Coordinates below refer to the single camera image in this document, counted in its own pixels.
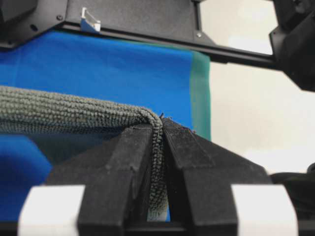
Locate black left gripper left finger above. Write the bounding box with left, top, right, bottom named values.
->
left=18, top=125, right=153, bottom=236

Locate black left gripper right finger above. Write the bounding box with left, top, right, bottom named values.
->
left=162, top=118, right=299, bottom=236

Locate grey microfibre towel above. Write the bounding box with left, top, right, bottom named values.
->
left=0, top=86, right=168, bottom=221

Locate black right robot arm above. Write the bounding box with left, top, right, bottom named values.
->
left=269, top=0, right=315, bottom=92

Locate green backdrop cloth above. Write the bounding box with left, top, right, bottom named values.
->
left=189, top=51, right=211, bottom=141

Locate blue table cloth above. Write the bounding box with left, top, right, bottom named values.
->
left=0, top=32, right=192, bottom=221

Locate silver corner bracket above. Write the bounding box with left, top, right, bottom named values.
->
left=80, top=7, right=101, bottom=33

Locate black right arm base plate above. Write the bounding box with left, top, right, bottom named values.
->
left=0, top=0, right=68, bottom=51

